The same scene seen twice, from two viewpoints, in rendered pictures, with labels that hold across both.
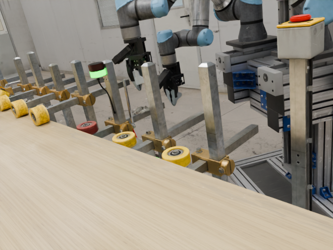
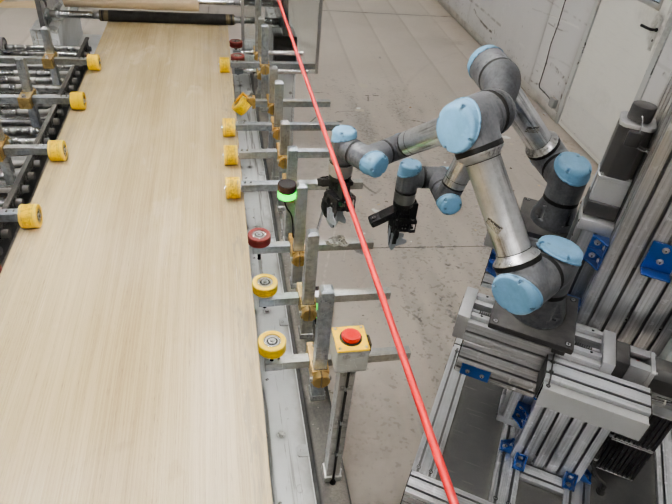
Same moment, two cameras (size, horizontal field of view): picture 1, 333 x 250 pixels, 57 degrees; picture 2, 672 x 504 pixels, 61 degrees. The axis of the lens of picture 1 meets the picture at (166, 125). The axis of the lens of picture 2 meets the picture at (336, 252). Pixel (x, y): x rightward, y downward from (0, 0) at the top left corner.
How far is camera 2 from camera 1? 1.02 m
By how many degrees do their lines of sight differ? 28
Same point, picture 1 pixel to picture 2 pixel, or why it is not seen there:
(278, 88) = (457, 330)
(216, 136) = (317, 349)
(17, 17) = not seen: outside the picture
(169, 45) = (406, 185)
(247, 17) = (550, 192)
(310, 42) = (336, 363)
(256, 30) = (553, 216)
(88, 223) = (152, 364)
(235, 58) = not seen: hidden behind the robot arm
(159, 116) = (308, 283)
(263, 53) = not seen: hidden behind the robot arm
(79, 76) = (290, 166)
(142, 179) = (221, 350)
